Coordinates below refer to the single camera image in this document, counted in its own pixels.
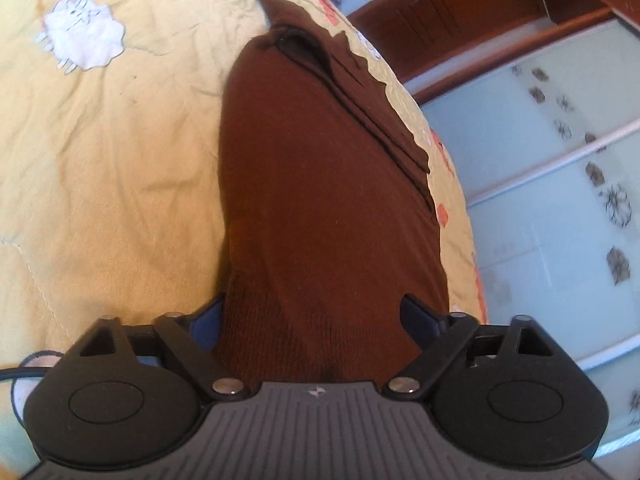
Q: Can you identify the brown wooden door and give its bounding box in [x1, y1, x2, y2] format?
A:
[347, 0, 623, 106]

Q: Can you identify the yellow printed bedspread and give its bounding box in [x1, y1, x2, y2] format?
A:
[0, 0, 488, 461]

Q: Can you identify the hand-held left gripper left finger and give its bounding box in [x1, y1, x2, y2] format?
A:
[72, 294, 247, 402]

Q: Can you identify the black cable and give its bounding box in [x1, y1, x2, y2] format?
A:
[0, 366, 51, 382]

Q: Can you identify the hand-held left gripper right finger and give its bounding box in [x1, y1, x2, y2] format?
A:
[382, 294, 562, 402]

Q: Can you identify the brown knit garment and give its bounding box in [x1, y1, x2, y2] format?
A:
[212, 0, 451, 386]

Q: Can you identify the frosted glass wardrobe door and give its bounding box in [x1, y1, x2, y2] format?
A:
[400, 15, 640, 461]

